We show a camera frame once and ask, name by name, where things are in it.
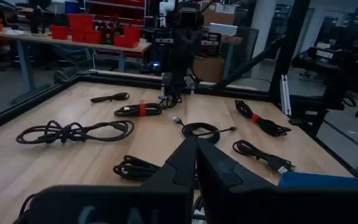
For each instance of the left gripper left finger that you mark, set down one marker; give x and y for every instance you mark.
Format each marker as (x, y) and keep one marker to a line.
(166, 202)

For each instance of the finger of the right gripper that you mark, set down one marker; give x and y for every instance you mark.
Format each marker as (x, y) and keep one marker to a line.
(178, 90)
(172, 90)

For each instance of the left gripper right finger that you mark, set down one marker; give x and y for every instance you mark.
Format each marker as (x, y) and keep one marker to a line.
(235, 202)

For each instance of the blue plastic tray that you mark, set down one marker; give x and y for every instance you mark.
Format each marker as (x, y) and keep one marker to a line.
(322, 180)

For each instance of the black Trossen robot arm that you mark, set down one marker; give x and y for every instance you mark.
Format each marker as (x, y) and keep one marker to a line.
(325, 55)

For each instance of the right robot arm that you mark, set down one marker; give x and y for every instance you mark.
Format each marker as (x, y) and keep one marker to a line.
(185, 40)

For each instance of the cardboard box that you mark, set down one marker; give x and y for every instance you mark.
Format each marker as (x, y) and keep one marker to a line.
(208, 70)
(216, 17)

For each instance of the white box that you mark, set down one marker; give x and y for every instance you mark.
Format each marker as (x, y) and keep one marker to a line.
(222, 29)

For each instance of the red shelf rack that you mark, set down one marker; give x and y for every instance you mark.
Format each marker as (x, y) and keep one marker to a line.
(117, 11)

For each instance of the white concrete column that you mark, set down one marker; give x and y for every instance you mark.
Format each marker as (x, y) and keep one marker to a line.
(263, 28)

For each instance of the silver aluminium bar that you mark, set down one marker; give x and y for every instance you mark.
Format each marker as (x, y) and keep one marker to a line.
(285, 96)

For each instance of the blue storage bin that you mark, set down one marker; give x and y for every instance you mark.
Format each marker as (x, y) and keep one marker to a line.
(72, 7)

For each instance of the wooden workbench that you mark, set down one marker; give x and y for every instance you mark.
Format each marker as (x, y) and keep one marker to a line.
(20, 36)

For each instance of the black aluminium rig frame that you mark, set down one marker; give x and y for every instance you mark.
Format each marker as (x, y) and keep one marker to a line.
(287, 62)

